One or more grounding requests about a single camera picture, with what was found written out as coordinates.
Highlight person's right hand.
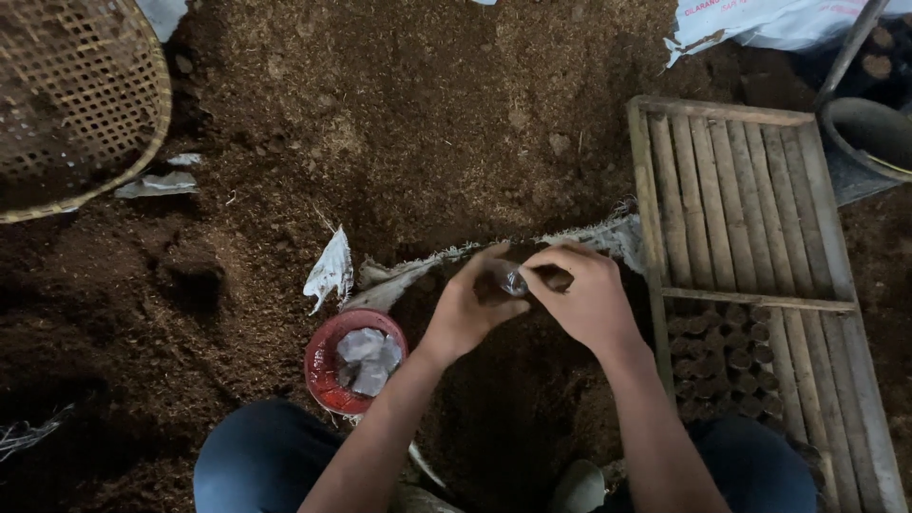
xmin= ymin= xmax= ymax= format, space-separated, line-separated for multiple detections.
xmin=518 ymin=241 xmax=644 ymax=359

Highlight person's left hand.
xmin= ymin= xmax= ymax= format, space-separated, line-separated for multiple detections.
xmin=419 ymin=241 xmax=532 ymax=364

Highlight small clear plastic bag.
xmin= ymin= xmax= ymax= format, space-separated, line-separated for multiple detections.
xmin=497 ymin=262 xmax=531 ymax=297

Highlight white woven sack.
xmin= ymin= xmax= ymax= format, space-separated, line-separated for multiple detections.
xmin=342 ymin=211 xmax=646 ymax=314

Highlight group of soil-filled seedling bags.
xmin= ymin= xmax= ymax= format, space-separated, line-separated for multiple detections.
xmin=667 ymin=299 xmax=782 ymax=428

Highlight bamboo slat tray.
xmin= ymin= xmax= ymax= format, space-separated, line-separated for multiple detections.
xmin=627 ymin=95 xmax=907 ymax=513

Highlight pile of clear plastic bags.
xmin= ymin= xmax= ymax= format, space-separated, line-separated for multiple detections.
xmin=336 ymin=327 xmax=403 ymax=398

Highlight person's grey shoe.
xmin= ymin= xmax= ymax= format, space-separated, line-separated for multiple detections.
xmin=547 ymin=459 xmax=608 ymax=513

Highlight torn white plastic scrap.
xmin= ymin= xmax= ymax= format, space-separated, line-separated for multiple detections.
xmin=303 ymin=225 xmax=355 ymax=316

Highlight red plastic bowl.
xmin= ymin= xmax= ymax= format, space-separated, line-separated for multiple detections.
xmin=304 ymin=308 xmax=409 ymax=416

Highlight white printed plastic sack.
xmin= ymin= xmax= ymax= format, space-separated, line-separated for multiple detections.
xmin=664 ymin=0 xmax=912 ymax=69

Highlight black rubber bucket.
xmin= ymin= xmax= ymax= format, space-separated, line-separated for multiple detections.
xmin=817 ymin=97 xmax=912 ymax=208

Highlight person's blue trousers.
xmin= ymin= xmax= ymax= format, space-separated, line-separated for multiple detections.
xmin=193 ymin=399 xmax=819 ymax=513

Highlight grey metal pole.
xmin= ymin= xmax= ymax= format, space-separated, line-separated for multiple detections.
xmin=814 ymin=0 xmax=892 ymax=109

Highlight flat white plastic scrap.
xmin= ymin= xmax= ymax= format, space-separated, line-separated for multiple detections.
xmin=114 ymin=171 xmax=199 ymax=200

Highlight white plastic sheet corner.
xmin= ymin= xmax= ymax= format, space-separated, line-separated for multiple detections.
xmin=135 ymin=0 xmax=190 ymax=44

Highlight woven bamboo basket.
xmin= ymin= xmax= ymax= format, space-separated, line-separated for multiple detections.
xmin=0 ymin=0 xmax=173 ymax=225

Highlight frayed white string bundle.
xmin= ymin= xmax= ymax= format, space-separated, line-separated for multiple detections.
xmin=0 ymin=403 xmax=76 ymax=463

